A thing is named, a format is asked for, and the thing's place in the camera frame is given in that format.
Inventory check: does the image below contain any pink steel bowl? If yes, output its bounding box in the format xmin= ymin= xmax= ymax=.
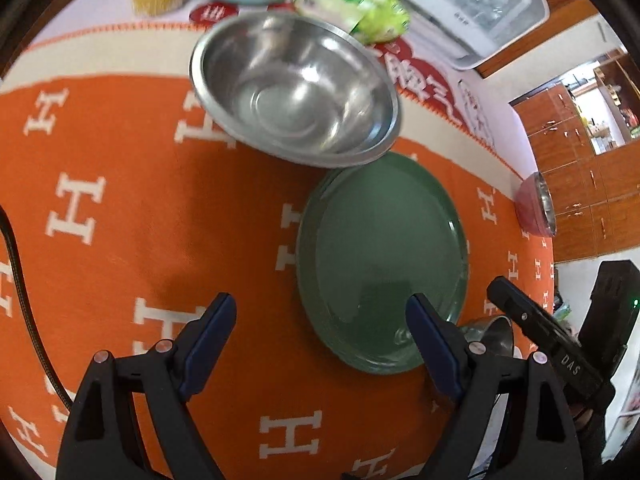
xmin=515 ymin=171 xmax=557 ymax=237

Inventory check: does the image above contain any black cable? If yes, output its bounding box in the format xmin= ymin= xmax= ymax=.
xmin=0 ymin=205 xmax=76 ymax=416

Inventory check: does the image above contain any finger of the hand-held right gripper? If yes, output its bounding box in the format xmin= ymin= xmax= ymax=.
xmin=487 ymin=277 xmax=568 ymax=356

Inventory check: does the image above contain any orange patterned tablecloth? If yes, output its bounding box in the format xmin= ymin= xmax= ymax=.
xmin=0 ymin=17 xmax=558 ymax=480

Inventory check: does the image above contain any green tissue pack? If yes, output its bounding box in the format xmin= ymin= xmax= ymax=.
xmin=294 ymin=0 xmax=411 ymax=43

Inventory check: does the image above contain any wooden wall cabinet with shelves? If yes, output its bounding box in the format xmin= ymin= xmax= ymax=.
xmin=510 ymin=45 xmax=640 ymax=263

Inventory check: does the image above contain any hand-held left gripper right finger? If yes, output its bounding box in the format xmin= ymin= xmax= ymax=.
xmin=405 ymin=294 xmax=586 ymax=480

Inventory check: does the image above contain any small steel bowl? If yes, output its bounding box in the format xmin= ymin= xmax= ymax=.
xmin=457 ymin=315 xmax=516 ymax=361

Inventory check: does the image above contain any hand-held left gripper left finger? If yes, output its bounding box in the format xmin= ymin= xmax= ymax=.
xmin=55 ymin=291 xmax=237 ymax=480

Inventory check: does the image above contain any large steel bowl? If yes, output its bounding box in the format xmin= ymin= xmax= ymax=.
xmin=190 ymin=12 xmax=401 ymax=168

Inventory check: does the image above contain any white bottle steriliser cabinet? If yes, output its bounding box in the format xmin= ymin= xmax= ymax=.
xmin=345 ymin=0 xmax=551 ymax=71

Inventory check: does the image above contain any green plate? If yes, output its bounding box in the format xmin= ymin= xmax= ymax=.
xmin=296 ymin=152 xmax=471 ymax=375

